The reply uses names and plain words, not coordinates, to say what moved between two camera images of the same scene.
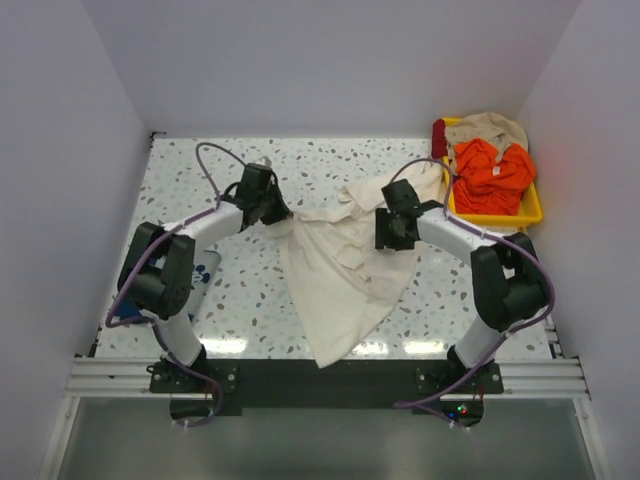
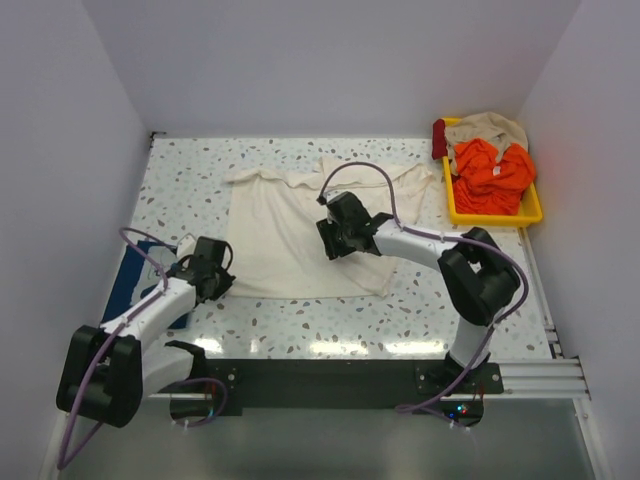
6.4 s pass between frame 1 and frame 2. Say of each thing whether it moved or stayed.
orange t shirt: stayed
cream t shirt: moved
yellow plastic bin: stayed
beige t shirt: stayed
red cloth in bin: stayed
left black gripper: moved
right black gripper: moved
